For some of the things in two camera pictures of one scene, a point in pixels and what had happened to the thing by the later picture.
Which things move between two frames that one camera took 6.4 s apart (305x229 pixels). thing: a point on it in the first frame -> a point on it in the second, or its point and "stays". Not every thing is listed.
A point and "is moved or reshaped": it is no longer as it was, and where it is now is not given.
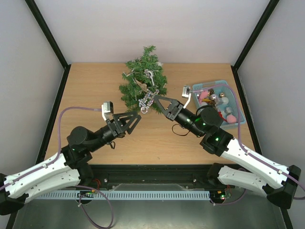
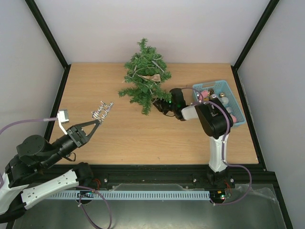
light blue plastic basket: (219, 94) stays
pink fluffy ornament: (202, 95) stays
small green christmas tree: (145, 80) is moved or reshaped
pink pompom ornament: (231, 119) stays
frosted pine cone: (211, 91) stays
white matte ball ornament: (225, 100) stays
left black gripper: (116, 128) -> (77, 128)
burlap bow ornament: (143, 86) -> (156, 77)
